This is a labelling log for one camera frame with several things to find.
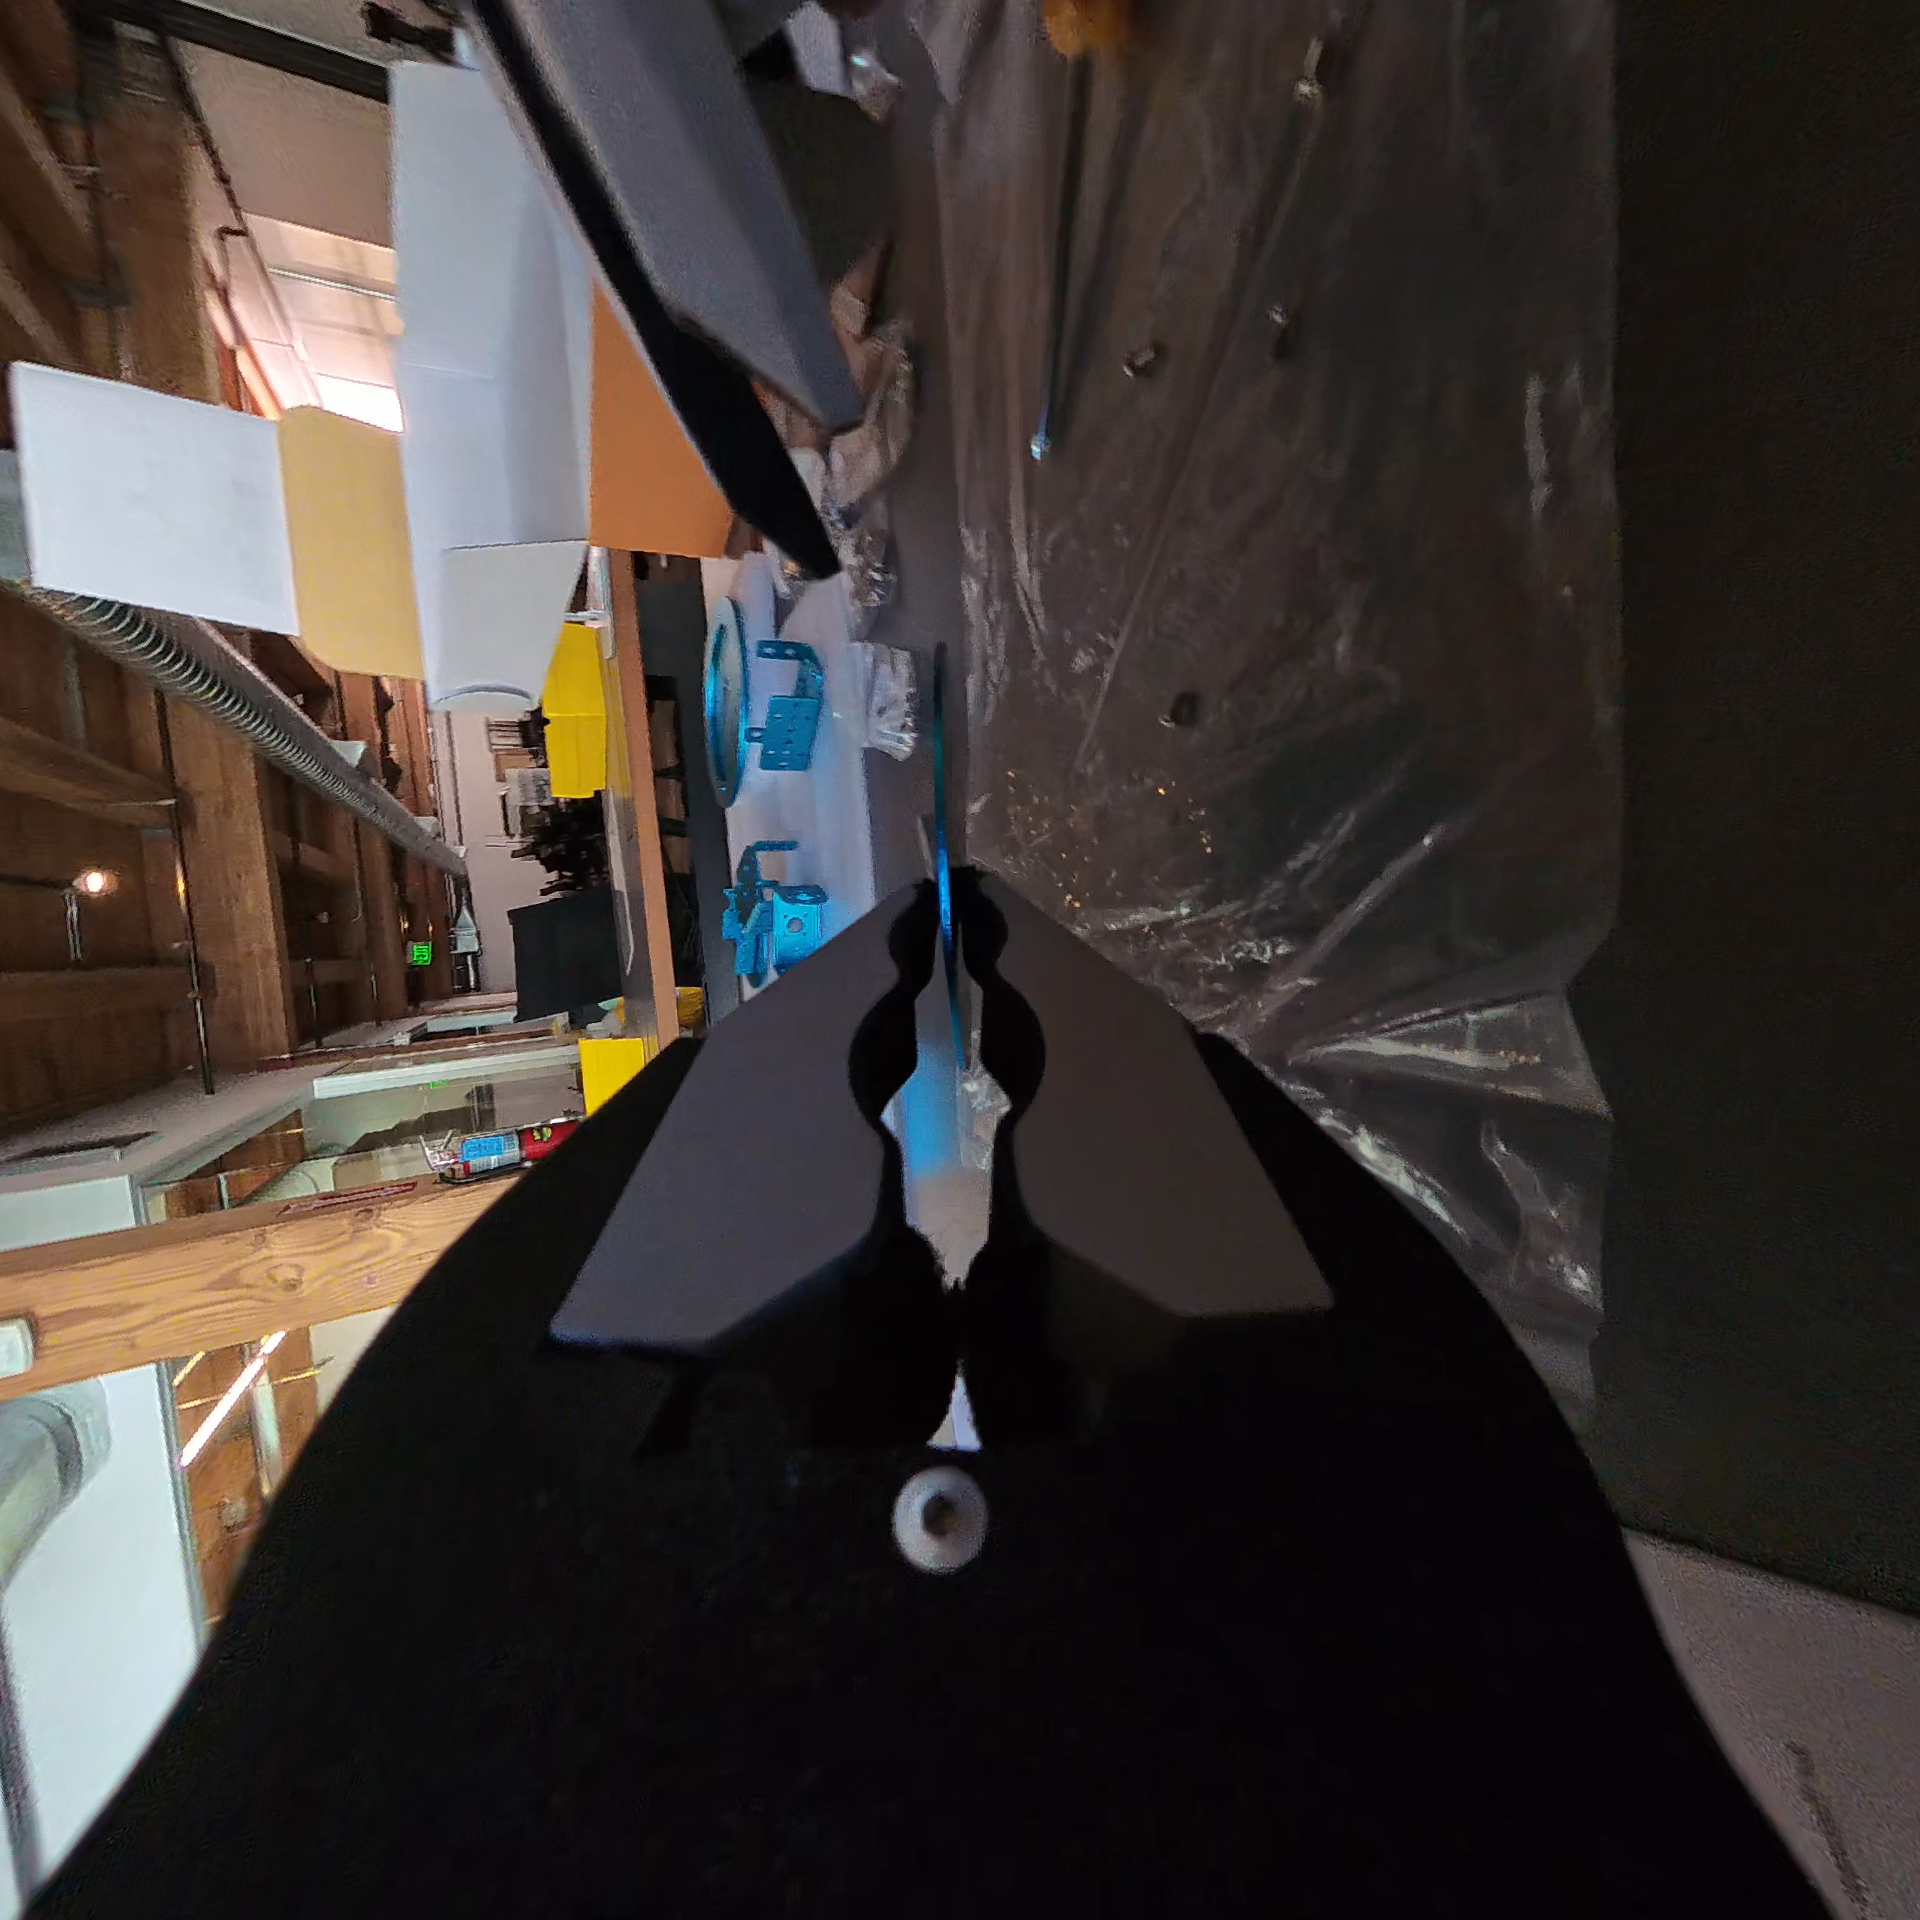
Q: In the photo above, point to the orange white cardboard box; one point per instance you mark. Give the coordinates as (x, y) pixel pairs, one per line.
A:
(480, 300)

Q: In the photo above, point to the small blue metal bracket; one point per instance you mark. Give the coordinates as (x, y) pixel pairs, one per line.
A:
(772, 916)

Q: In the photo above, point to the yellow storage bin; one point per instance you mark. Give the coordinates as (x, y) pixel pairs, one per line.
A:
(585, 721)
(615, 1068)

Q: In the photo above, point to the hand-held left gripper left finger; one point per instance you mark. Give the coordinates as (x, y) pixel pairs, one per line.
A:
(751, 1186)

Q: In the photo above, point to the silver ventilation duct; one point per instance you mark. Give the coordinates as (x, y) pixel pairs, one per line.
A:
(270, 721)

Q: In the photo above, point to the blue perforated metal bracket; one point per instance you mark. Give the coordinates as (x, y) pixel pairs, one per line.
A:
(787, 736)

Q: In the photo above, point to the white foam sheet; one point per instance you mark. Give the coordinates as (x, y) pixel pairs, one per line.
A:
(847, 819)

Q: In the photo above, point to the blue round metal plate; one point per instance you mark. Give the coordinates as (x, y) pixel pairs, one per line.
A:
(947, 841)

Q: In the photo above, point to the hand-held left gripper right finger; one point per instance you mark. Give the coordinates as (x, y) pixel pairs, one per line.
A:
(1154, 1171)

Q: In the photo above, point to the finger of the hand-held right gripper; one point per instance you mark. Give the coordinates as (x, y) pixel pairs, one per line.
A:
(675, 196)

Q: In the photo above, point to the wooden beam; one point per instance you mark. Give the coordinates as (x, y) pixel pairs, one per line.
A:
(224, 1277)

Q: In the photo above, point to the pile of small parts bags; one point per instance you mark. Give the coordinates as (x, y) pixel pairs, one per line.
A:
(870, 466)

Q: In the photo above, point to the clear plastic bag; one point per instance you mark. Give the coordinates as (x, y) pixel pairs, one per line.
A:
(1320, 601)

